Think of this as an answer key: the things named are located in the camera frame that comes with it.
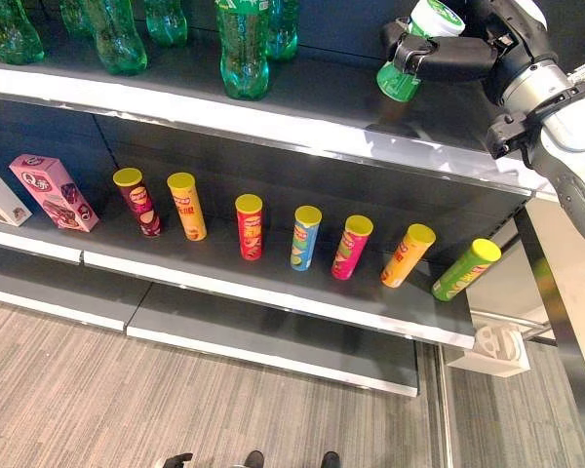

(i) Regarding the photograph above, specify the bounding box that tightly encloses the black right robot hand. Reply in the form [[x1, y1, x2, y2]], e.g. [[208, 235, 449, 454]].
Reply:
[[380, 0, 558, 83]]

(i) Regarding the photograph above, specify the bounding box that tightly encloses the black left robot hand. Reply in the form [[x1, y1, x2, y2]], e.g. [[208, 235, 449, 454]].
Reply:
[[157, 451, 195, 468]]

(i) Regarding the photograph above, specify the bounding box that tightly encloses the green bottle with white label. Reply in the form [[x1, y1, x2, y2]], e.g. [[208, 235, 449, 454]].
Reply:
[[375, 0, 467, 104]]

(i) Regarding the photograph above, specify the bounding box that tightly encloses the green plastic soda bottle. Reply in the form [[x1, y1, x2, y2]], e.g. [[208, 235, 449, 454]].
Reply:
[[214, 0, 274, 102], [0, 0, 46, 66], [265, 0, 300, 62], [59, 0, 95, 41], [84, 0, 149, 77], [143, 0, 189, 49]]

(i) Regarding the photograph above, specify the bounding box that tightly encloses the orange chips can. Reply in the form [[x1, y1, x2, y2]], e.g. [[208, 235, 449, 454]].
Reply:
[[166, 171, 209, 243], [380, 222, 438, 290]]

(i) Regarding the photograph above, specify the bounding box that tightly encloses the green chips can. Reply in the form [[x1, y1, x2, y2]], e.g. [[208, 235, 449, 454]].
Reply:
[[431, 237, 503, 302]]

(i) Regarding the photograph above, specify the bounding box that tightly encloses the dark grey store shelf unit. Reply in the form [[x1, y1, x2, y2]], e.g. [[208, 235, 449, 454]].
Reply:
[[0, 0, 560, 399]]

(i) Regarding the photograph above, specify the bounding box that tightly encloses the magenta chips can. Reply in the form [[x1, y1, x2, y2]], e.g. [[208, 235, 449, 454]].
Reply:
[[331, 214, 375, 282]]

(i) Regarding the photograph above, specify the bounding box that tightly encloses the red chips can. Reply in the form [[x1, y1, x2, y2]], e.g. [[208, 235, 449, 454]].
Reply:
[[234, 193, 266, 262]]

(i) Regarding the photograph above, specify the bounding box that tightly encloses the blue chips can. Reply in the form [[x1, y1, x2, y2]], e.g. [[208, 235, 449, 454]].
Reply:
[[289, 204, 324, 272]]

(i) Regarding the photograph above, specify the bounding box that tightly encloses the white table with dark edge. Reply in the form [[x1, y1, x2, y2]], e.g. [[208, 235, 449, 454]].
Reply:
[[465, 192, 585, 459]]

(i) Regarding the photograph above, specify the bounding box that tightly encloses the maroon chips can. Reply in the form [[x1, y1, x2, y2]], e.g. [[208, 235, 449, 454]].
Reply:
[[111, 167, 164, 239]]

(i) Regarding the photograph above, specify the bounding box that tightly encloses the pink snack box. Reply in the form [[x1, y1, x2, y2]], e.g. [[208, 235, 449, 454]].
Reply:
[[8, 153, 100, 234]]

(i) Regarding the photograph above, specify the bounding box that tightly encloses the white snack box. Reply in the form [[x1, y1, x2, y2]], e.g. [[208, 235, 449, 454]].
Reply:
[[0, 154, 33, 228]]

